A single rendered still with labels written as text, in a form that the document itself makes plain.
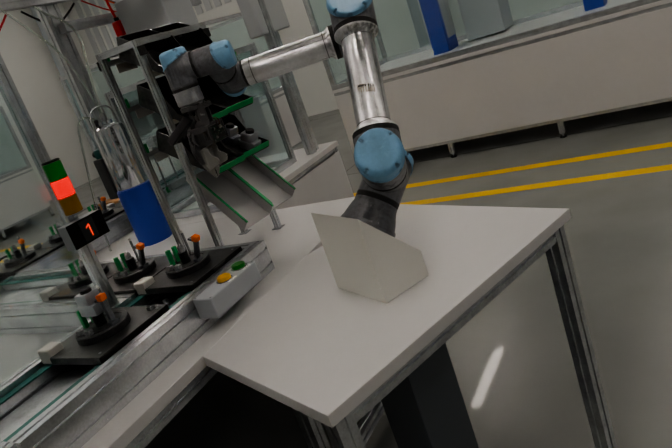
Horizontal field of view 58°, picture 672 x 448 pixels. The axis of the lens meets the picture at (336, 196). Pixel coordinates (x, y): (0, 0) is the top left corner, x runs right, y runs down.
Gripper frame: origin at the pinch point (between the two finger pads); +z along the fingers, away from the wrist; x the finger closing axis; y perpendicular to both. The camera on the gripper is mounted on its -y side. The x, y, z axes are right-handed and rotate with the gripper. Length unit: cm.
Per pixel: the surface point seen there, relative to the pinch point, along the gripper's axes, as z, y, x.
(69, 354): 26, -22, -49
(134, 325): 26.1, -10.5, -37.0
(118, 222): 30, -138, 69
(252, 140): 0.0, -11.8, 36.5
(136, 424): 38, 6, -58
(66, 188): -10.2, -29.5, -24.5
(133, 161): -1, -93, 55
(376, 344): 37, 53, -31
